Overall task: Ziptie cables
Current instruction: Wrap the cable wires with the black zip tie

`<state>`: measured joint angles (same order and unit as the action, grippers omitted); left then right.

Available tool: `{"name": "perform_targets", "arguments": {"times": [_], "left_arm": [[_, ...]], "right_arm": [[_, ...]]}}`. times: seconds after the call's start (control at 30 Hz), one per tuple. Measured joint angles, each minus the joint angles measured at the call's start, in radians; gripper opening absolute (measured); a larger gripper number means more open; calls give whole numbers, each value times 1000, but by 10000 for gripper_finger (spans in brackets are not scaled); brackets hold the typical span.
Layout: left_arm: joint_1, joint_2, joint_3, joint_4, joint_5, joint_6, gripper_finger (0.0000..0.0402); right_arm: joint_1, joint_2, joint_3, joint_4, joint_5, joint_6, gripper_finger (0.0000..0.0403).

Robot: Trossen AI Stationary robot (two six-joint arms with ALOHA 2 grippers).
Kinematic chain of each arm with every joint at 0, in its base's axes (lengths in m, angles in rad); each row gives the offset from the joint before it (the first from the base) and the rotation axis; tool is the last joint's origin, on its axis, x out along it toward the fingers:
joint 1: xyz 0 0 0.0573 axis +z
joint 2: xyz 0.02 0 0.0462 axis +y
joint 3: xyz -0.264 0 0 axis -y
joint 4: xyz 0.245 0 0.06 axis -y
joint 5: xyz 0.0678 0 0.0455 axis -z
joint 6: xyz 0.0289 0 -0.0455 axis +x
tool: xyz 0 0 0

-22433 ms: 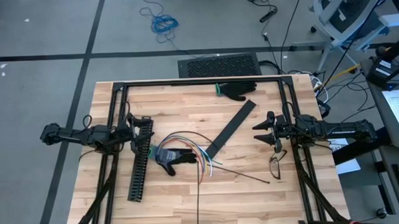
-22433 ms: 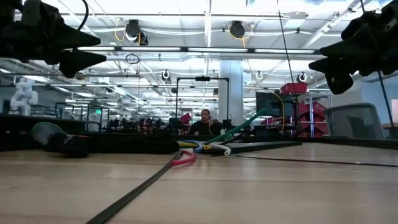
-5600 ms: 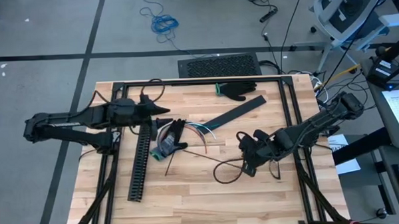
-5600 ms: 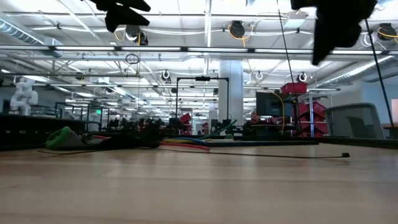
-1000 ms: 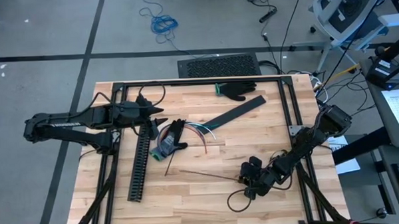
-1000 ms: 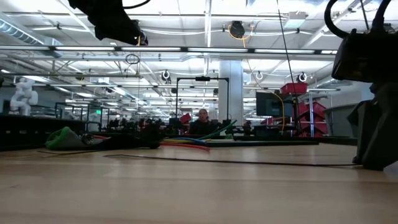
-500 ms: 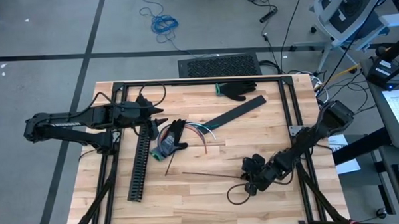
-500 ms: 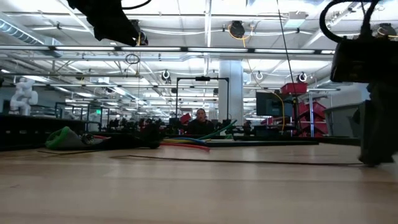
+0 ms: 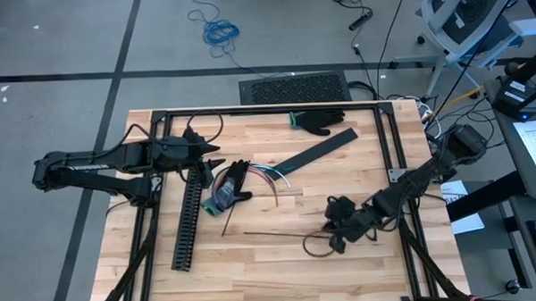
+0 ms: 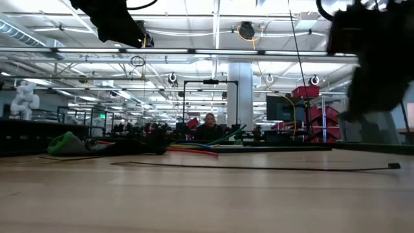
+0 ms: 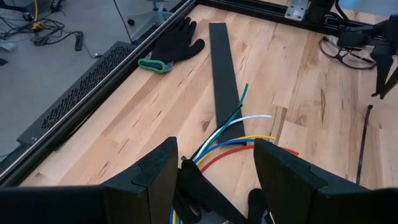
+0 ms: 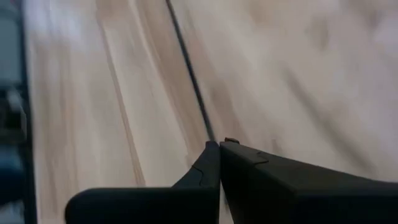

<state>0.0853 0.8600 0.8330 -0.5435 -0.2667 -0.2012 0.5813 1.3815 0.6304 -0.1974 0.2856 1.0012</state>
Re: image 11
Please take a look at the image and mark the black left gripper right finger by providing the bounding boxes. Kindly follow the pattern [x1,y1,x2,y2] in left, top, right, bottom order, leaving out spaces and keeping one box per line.
[253,138,398,224]

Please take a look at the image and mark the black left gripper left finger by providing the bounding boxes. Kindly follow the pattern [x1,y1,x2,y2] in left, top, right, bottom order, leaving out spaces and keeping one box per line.
[0,136,179,224]

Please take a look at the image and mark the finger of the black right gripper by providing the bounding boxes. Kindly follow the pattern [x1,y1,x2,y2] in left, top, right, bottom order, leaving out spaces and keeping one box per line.
[381,65,398,100]
[371,52,393,98]

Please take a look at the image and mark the red cable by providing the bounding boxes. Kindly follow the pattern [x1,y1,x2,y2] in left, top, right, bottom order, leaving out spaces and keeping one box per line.
[200,144,300,174]

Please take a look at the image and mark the black-rimmed eyeglasses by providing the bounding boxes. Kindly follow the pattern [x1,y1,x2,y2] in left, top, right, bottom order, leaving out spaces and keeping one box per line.
[318,35,377,71]

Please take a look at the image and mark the black flat plastic strip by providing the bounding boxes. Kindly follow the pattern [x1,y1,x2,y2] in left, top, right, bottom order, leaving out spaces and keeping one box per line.
[208,22,247,146]

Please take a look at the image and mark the black power strip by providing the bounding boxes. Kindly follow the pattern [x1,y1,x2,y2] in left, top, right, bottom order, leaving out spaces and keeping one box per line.
[73,30,85,52]

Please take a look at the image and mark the silver bracket plate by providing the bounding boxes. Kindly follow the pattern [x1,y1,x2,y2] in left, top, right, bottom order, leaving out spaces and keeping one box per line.
[284,0,310,22]

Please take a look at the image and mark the black cable tangle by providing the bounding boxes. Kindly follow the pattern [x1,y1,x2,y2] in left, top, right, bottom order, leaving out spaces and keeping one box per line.
[0,14,75,47]

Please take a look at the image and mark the yellow extension cable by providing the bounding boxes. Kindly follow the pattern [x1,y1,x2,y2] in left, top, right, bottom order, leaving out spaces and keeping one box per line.
[32,0,44,32]

